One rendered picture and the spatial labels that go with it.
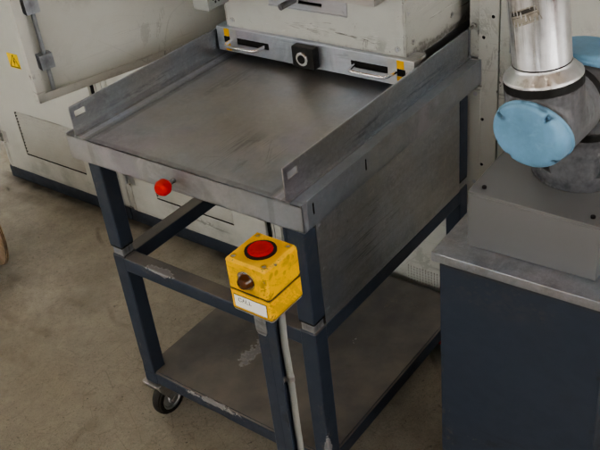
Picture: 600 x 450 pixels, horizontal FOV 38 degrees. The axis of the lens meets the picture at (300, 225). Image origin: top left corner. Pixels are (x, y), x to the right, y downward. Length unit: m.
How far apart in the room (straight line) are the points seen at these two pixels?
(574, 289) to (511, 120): 0.31
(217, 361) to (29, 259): 1.09
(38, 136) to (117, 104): 1.45
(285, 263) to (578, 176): 0.50
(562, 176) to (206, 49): 0.97
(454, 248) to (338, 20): 0.61
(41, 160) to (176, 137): 1.67
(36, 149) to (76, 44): 1.34
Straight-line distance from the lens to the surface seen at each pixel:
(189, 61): 2.06
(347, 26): 1.87
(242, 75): 2.01
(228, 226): 2.77
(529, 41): 1.26
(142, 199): 3.03
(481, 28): 1.96
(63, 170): 3.32
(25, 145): 3.46
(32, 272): 3.04
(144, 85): 1.97
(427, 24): 1.87
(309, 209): 1.51
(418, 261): 2.37
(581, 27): 1.85
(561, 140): 1.28
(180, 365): 2.23
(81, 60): 2.13
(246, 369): 2.18
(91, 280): 2.91
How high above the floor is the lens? 1.64
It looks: 33 degrees down
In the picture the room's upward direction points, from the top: 7 degrees counter-clockwise
